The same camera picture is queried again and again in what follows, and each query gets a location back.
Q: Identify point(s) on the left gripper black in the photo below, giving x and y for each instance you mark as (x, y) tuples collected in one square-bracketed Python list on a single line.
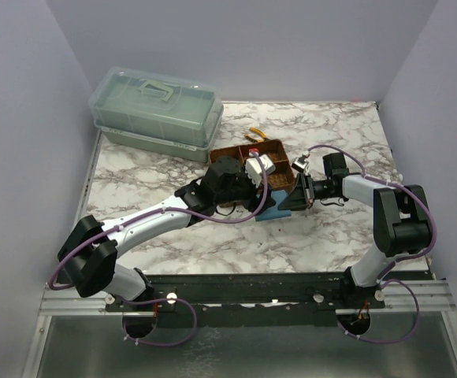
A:
[(258, 195)]

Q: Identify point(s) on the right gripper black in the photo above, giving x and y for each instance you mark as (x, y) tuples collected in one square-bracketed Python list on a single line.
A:
[(305, 191)]

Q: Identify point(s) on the blue leather card holder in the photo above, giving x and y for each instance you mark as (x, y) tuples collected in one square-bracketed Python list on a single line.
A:
[(273, 212)]

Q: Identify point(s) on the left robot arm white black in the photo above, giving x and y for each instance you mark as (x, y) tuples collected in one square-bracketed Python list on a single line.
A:
[(88, 258)]

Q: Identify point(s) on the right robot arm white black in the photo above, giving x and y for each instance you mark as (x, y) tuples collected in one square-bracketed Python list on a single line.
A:
[(403, 227)]

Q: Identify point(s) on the brown woven divided basket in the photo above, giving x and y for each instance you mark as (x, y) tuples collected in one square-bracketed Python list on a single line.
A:
[(281, 179)]

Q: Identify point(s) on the green plastic storage box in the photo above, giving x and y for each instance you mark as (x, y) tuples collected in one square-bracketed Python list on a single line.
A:
[(157, 113)]

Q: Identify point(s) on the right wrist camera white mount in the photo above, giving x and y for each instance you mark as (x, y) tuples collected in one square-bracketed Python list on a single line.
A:
[(301, 164)]

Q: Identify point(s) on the yellow handled pliers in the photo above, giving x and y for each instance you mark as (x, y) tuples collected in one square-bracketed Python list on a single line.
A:
[(255, 136)]

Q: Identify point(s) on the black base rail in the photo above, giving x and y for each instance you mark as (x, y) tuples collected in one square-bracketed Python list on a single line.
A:
[(252, 300)]

